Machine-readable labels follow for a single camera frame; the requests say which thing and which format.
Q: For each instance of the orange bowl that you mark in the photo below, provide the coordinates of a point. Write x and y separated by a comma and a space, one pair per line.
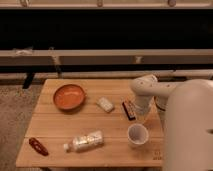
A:
69, 96

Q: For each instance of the metal frame rail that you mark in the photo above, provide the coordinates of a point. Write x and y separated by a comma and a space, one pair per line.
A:
107, 57

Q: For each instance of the red chili pepper toy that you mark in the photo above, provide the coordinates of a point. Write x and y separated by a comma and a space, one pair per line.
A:
38, 147

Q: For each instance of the white paper cup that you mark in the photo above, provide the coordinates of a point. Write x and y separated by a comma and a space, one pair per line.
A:
137, 135

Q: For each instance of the white rectangular sponge block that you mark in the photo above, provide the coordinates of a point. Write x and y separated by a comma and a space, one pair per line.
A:
105, 104

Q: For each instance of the clear plastic bottle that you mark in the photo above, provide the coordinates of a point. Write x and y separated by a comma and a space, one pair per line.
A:
85, 142

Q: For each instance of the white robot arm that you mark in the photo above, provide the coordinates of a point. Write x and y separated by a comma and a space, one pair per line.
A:
188, 125

